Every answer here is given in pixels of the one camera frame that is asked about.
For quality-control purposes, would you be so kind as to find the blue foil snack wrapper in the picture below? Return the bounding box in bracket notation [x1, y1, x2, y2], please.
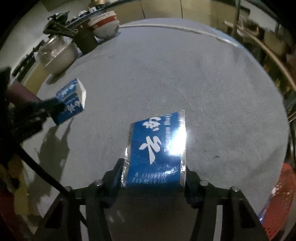
[121, 110, 187, 188]

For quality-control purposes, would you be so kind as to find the blue snack box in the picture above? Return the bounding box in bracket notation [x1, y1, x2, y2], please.
[53, 78, 86, 125]

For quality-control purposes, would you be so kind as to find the maroon thermos bottle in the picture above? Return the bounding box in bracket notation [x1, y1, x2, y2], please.
[7, 80, 41, 105]

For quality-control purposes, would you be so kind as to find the red plastic mesh basket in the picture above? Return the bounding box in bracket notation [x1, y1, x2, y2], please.
[258, 163, 295, 240]

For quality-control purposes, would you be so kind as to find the black chopstick holder cup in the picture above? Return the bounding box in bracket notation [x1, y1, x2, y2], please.
[73, 28, 98, 55]

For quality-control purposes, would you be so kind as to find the red and white bowl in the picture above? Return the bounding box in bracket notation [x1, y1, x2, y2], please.
[88, 11, 119, 40]

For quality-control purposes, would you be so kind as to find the white cable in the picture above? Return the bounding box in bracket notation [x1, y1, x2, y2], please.
[119, 24, 239, 47]

